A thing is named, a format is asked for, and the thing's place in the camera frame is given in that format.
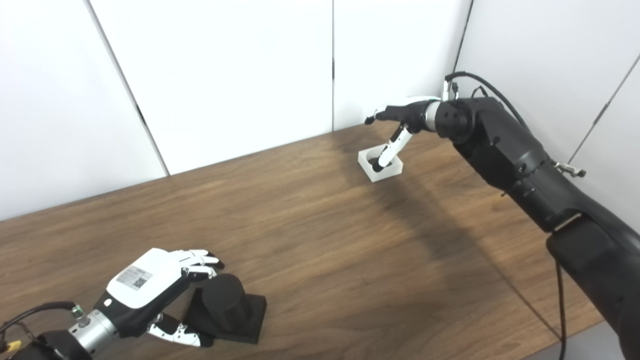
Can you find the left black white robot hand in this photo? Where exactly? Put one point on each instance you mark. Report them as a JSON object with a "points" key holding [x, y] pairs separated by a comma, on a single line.
{"points": [[145, 280]]}

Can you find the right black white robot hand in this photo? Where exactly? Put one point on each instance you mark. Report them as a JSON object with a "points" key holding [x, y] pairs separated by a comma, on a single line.
{"points": [[410, 115]]}

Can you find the white square piece with hole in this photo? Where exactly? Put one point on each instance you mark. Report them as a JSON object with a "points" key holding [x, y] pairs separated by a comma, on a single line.
{"points": [[387, 174]]}

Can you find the black peg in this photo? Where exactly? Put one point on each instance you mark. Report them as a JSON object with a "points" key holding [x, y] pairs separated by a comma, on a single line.
{"points": [[225, 300]]}

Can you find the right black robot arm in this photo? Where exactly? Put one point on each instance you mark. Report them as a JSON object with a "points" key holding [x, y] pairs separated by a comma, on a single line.
{"points": [[525, 160]]}

